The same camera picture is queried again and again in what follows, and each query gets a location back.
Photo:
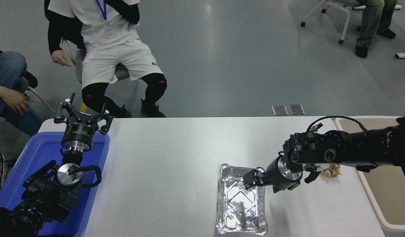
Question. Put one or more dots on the white side table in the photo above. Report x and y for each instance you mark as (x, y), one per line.
(46, 126)

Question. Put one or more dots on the person in olive trousers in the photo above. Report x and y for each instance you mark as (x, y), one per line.
(370, 19)

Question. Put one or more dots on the person in jeans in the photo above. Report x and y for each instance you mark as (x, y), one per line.
(8, 69)

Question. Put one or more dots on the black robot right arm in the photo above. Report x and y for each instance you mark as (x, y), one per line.
(370, 144)

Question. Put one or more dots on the rectangular silver foil tray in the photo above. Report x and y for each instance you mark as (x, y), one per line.
(238, 210)

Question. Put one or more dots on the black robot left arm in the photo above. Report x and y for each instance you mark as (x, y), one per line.
(44, 197)

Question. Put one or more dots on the silver floor socket plate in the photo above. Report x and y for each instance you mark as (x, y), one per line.
(296, 109)
(280, 110)

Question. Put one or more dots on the blue plastic tray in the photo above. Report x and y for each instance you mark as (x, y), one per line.
(37, 154)

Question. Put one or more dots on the person's right hand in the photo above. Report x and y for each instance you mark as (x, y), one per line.
(61, 58)

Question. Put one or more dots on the grey chair with metal legs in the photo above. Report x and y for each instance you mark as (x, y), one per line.
(32, 79)

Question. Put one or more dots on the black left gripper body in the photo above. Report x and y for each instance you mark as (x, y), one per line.
(79, 133)

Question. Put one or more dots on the large pale plastic bin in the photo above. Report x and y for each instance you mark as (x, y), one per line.
(386, 197)

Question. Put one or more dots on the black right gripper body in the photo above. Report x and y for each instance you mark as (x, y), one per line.
(273, 176)

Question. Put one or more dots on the person's hand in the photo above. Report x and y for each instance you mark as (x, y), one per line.
(16, 102)

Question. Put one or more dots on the white frame chair with castors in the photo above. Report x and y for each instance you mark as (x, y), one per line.
(346, 23)

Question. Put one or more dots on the white bar on floor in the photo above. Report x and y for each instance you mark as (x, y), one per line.
(404, 55)

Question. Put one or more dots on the crumpled tan paper ball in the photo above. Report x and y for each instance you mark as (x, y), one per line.
(334, 171)

